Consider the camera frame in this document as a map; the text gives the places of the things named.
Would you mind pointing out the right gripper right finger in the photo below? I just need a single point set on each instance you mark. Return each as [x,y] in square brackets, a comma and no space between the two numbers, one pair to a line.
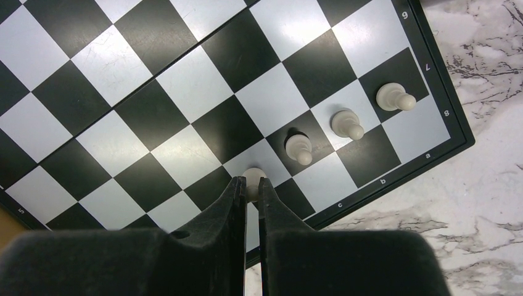
[298,260]

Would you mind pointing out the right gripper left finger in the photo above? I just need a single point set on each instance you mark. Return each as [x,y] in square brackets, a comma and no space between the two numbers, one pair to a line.
[206,256]

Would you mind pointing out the white pawn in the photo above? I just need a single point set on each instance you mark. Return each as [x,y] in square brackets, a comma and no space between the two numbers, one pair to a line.
[299,148]
[346,124]
[253,176]
[393,96]

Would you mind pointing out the black white chess board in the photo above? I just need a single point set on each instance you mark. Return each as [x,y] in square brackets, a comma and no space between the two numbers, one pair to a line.
[134,114]

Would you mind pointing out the gold tin tray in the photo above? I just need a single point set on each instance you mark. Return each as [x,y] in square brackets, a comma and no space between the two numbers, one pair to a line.
[10,228]

